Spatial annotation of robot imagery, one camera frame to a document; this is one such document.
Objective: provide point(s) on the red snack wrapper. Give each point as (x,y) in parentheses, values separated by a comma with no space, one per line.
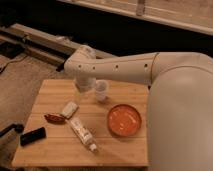
(54,118)

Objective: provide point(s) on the white toothpaste tube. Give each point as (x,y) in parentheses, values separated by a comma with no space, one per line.
(83,134)

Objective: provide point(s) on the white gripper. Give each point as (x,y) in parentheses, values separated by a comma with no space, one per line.
(85,84)

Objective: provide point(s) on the orange bowl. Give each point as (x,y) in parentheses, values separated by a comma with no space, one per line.
(124,120)

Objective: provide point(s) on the black handle tool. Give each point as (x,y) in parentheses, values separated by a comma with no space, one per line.
(18,128)

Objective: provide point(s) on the black device on floor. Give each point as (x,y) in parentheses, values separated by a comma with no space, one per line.
(10,50)

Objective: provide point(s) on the black rectangular remote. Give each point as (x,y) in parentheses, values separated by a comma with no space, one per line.
(32,136)

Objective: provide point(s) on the wooden baseboard rail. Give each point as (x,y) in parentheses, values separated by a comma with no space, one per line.
(50,43)

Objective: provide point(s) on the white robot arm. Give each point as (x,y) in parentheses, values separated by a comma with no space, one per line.
(180,101)

